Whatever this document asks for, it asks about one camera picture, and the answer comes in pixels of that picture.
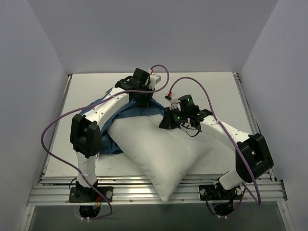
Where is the blue patterned pillowcase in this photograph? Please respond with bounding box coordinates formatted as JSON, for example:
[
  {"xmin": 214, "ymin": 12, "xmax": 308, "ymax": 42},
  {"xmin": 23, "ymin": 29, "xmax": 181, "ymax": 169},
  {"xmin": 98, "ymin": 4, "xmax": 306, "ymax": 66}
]
[{"xmin": 78, "ymin": 88, "xmax": 165, "ymax": 154}]

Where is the white pillow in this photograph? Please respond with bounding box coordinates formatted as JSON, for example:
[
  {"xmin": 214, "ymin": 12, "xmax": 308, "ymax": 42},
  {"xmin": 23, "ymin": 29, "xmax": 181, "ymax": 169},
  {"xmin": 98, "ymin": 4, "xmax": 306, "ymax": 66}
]
[{"xmin": 108, "ymin": 115, "xmax": 210, "ymax": 202}]

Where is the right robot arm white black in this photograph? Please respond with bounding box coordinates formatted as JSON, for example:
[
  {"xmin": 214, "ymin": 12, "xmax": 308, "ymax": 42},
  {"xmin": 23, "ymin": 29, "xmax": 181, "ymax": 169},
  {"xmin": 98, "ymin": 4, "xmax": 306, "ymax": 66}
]
[{"xmin": 159, "ymin": 94, "xmax": 274, "ymax": 199}]

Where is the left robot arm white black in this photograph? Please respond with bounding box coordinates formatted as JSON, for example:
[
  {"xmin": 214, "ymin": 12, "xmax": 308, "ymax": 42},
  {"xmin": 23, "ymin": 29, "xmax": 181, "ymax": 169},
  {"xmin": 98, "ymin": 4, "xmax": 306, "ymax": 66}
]
[{"xmin": 70, "ymin": 68, "xmax": 161, "ymax": 202}]

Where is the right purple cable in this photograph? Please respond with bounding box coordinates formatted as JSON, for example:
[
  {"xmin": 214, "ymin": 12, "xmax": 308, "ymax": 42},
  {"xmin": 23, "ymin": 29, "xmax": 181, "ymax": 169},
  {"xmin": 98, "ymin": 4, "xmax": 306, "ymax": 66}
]
[{"xmin": 167, "ymin": 77, "xmax": 262, "ymax": 205}]

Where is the purple cable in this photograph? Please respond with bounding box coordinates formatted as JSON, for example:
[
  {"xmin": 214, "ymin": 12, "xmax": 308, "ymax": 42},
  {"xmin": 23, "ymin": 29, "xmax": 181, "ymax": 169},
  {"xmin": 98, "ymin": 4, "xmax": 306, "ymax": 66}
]
[
  {"xmin": 167, "ymin": 77, "xmax": 262, "ymax": 205},
  {"xmin": 40, "ymin": 64, "xmax": 170, "ymax": 179}
]

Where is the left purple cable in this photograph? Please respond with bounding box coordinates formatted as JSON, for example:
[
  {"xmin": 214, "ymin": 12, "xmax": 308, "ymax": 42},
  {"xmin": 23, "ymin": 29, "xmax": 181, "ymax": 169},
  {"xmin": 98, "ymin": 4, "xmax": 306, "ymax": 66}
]
[{"xmin": 40, "ymin": 64, "xmax": 170, "ymax": 179}]

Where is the aluminium left side rail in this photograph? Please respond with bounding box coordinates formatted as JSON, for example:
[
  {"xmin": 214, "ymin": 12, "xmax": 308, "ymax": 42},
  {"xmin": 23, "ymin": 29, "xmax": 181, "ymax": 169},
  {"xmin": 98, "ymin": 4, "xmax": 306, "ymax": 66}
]
[{"xmin": 42, "ymin": 75, "xmax": 73, "ymax": 175}]

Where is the aluminium rail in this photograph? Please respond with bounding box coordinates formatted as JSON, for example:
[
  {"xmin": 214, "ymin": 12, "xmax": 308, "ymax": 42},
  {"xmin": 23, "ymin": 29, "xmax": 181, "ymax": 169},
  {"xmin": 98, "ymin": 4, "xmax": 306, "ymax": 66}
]
[
  {"xmin": 232, "ymin": 73, "xmax": 277, "ymax": 181},
  {"xmin": 42, "ymin": 75, "xmax": 73, "ymax": 175}
]

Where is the aluminium right side rail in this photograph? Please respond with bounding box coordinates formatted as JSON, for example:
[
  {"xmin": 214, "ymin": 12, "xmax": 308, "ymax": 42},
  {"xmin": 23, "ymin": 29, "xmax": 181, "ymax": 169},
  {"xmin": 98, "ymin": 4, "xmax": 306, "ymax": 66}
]
[{"xmin": 232, "ymin": 73, "xmax": 277, "ymax": 181}]

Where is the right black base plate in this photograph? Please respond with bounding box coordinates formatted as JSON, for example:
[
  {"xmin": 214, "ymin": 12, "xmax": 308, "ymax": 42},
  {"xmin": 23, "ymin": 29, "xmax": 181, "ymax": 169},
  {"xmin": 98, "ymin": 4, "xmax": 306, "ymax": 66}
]
[{"xmin": 198, "ymin": 183, "xmax": 242, "ymax": 201}]

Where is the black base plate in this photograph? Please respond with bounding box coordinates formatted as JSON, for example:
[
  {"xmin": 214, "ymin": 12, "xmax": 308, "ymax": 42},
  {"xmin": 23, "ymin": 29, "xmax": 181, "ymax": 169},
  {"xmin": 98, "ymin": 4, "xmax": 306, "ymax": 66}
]
[
  {"xmin": 198, "ymin": 183, "xmax": 242, "ymax": 201},
  {"xmin": 68, "ymin": 186, "xmax": 114, "ymax": 203}
]

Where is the aluminium front rail frame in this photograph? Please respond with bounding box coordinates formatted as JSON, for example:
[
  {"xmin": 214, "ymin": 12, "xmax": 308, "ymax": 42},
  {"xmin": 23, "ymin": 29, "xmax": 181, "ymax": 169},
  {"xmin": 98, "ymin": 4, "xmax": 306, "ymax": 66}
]
[{"xmin": 27, "ymin": 173, "xmax": 287, "ymax": 206}]

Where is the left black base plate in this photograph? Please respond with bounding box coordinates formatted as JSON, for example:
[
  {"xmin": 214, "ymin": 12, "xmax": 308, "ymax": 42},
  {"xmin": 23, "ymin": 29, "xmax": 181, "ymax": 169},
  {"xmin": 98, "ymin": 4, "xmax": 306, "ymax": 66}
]
[{"xmin": 68, "ymin": 186, "xmax": 114, "ymax": 203}]

